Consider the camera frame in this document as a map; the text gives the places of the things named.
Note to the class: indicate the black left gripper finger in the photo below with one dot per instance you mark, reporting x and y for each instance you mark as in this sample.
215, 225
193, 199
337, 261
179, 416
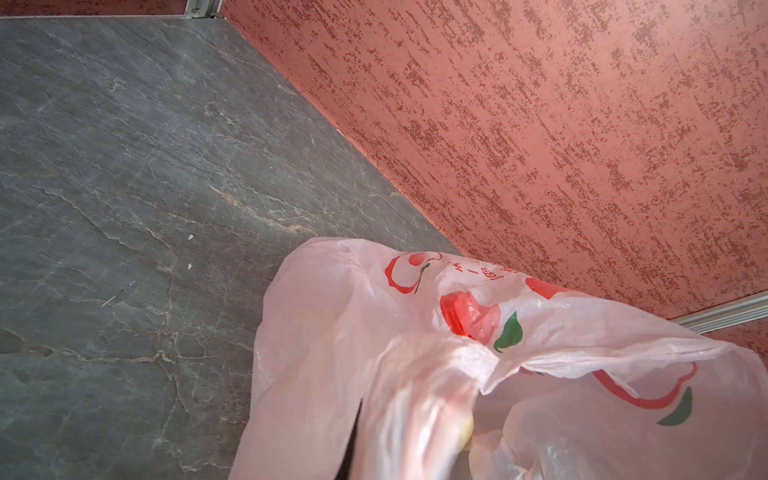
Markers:
345, 468

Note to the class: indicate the pink plastic bag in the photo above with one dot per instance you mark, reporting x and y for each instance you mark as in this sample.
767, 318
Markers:
456, 359

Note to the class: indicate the right aluminium corner post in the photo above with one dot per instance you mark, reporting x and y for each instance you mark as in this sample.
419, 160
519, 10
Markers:
737, 312

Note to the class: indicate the aluminium corner post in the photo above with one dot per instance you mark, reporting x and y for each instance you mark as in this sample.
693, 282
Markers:
203, 9
737, 312

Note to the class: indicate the left aluminium corner post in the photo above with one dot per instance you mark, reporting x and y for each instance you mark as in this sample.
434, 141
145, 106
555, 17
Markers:
203, 9

